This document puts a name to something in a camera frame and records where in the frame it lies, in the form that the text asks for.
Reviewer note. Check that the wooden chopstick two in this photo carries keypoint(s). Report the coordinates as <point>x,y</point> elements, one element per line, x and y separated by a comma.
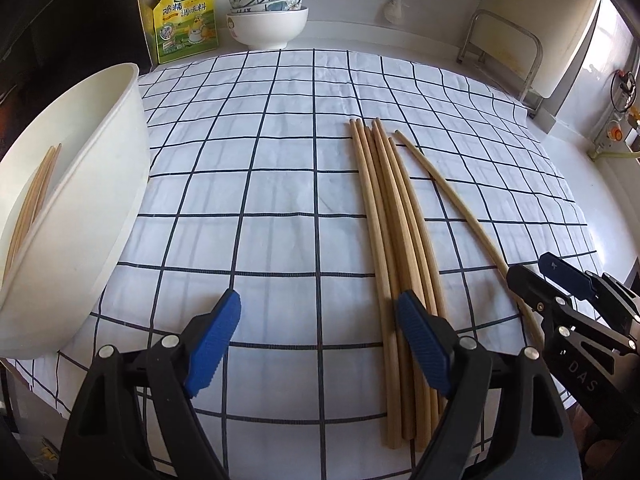
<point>407,404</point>

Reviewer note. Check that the chopstick in basin one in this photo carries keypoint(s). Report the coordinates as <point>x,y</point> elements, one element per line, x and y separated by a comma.
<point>30,204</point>

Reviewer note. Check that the wooden chopstick four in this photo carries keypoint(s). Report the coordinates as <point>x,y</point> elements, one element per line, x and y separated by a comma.
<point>413,270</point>

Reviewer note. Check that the checkered white tablecloth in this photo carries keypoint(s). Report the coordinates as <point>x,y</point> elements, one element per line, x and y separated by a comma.
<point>254,186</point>

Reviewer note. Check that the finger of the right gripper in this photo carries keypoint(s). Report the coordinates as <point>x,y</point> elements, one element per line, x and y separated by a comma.
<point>606,294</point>
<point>557,310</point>

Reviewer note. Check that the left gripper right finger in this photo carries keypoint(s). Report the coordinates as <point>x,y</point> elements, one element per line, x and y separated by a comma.
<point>532,438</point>

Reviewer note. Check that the yellow green seasoning pouch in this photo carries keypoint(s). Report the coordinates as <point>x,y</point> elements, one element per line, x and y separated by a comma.
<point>183,28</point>

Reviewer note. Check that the wooden chopstick three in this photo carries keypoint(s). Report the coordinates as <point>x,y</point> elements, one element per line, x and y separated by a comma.
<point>399,265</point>

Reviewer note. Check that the white ceramic bowl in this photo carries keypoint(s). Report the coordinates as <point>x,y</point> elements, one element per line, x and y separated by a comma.
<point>269,30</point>

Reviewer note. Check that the wooden chopstick six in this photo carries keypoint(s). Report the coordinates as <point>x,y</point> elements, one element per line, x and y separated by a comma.
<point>487,243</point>

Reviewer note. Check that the large white basin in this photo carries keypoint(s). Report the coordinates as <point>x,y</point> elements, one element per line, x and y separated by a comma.
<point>72,185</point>

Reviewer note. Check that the wooden chopstick one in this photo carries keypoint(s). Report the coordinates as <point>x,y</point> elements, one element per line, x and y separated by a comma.
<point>372,199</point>

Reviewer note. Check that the wooden chopstick five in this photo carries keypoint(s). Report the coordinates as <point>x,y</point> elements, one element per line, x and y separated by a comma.
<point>437,290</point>

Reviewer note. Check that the chopstick in basin two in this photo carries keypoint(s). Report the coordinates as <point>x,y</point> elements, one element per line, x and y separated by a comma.
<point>42,189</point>

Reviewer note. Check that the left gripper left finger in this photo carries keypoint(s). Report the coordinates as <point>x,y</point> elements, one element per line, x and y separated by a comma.
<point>104,437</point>

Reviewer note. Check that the metal rack with board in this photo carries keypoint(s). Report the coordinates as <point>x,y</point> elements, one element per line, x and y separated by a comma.
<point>509,54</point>

